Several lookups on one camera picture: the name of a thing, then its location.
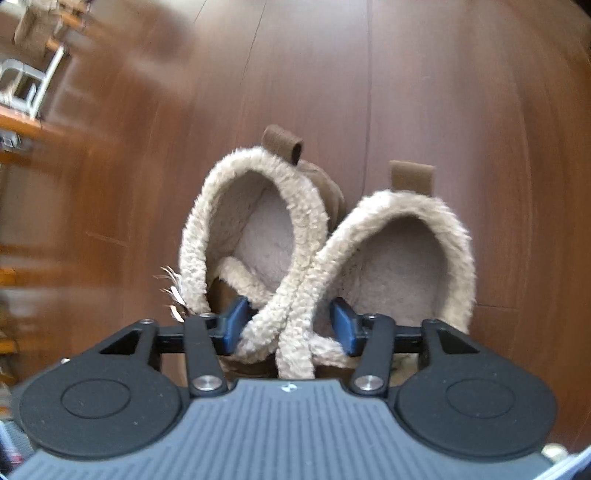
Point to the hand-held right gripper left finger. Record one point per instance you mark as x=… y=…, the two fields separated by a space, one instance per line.
x=235 y=323

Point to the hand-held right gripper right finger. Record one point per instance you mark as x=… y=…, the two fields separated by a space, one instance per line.
x=344 y=323

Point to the brown fleece-lined shoe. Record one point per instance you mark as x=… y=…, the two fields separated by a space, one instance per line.
x=415 y=217
x=240 y=184

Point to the white step stool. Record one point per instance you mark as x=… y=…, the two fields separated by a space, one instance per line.
x=32 y=85

